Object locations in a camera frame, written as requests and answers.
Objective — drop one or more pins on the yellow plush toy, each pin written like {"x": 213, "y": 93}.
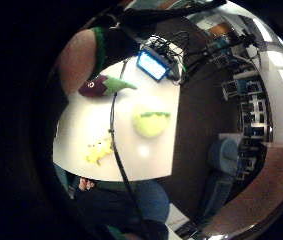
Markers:
{"x": 98, "y": 151}

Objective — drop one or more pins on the blue-framed screen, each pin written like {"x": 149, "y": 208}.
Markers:
{"x": 151, "y": 65}

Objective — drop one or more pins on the purple eggplant plush toy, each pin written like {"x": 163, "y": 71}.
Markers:
{"x": 97, "y": 87}

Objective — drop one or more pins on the the person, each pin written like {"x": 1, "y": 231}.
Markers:
{"x": 147, "y": 200}

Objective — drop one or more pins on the round green plush toy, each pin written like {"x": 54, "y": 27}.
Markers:
{"x": 150, "y": 125}

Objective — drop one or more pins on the blue chair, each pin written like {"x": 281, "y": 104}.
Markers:
{"x": 224, "y": 156}

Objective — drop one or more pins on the metal shelf rack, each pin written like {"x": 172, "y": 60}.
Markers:
{"x": 252, "y": 110}

